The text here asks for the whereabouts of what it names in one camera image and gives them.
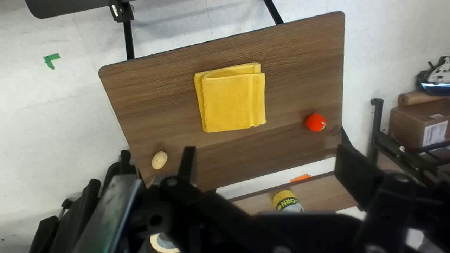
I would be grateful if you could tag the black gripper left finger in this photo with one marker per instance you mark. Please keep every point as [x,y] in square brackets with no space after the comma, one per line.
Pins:
[187,164]

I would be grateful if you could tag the green tape floor marker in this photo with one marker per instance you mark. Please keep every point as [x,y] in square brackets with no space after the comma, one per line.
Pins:
[49,59]

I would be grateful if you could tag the brown cardboard box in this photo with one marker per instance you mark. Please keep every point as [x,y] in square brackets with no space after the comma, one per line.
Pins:
[421,119]

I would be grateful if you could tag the red tomato toy ball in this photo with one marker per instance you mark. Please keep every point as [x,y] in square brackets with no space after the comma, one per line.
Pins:
[315,122]

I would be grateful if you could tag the yellow green labelled can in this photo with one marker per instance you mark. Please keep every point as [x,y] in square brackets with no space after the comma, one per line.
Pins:
[286,199]

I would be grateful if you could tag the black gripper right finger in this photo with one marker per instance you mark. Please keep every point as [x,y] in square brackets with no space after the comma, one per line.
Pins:
[354,171]

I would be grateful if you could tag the beige potato toy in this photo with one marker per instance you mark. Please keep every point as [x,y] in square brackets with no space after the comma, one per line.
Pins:
[159,160]

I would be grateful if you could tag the yellow towel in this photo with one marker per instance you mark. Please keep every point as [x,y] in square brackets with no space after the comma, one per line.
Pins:
[231,98]

